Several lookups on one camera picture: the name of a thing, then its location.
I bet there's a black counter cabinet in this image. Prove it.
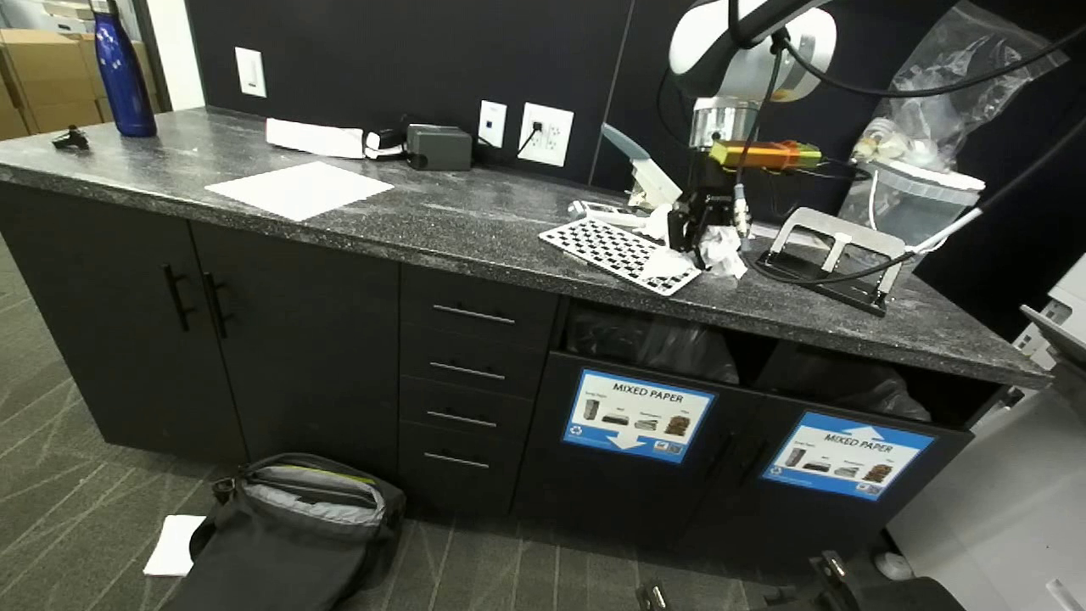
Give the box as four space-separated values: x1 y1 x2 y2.
0 105 1055 546

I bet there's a small white paper slip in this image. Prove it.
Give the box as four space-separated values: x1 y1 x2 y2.
142 513 211 581

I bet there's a blue water bottle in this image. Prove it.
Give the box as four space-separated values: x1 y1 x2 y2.
93 6 159 143

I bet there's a clear plastic bag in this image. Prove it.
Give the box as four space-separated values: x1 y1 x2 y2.
853 0 1074 179

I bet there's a small black object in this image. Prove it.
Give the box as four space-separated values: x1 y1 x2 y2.
47 124 95 154

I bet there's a black cable silver connector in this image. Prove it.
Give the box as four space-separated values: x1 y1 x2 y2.
728 29 793 243

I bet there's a mixed paper sign down arrow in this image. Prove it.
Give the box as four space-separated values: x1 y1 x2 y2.
560 365 721 467

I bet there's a mixed paper sign up arrow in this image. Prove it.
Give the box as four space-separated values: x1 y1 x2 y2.
760 408 937 505

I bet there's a dark grey backpack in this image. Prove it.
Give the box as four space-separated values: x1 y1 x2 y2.
168 452 407 611

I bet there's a white double wall outlet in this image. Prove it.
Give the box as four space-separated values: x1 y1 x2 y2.
515 97 577 170

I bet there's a black power adapter box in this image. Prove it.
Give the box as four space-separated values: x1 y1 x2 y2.
405 119 474 174

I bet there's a black cart leg white label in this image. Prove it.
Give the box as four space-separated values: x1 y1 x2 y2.
812 546 964 611

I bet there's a checkerboard calibration board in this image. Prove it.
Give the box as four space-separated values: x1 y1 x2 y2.
536 212 705 303

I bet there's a tan cardboard box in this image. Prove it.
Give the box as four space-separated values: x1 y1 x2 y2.
0 26 113 145

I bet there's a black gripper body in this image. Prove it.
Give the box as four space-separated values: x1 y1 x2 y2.
668 184 739 230

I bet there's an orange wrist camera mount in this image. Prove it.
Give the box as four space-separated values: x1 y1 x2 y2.
705 134 828 175

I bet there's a black drawer silver handle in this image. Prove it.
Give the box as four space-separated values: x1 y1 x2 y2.
396 336 557 399
396 263 562 349
396 438 545 513
396 388 553 452

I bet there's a flat white paper sheet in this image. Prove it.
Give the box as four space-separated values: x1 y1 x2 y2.
204 160 396 225

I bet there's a small white wall plate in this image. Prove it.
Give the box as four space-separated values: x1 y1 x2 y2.
474 97 510 150
230 44 271 100

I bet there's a black bin liner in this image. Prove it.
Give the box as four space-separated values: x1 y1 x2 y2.
755 339 937 424
562 303 743 388

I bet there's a white cart control box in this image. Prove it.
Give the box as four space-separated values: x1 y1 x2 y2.
1010 251 1086 381

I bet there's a clear plastic container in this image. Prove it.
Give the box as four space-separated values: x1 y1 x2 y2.
866 154 992 251

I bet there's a black cabinet door handle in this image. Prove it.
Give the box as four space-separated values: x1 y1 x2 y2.
163 263 196 336
202 270 234 339

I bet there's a long white flat device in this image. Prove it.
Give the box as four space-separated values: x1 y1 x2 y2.
260 116 388 164

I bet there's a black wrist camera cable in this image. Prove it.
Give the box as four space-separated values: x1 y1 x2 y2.
775 24 1086 105

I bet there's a white tool teal handle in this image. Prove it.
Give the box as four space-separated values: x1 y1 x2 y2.
596 119 687 218

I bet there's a small white printed wrapper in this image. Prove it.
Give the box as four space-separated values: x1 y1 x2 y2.
566 197 620 225

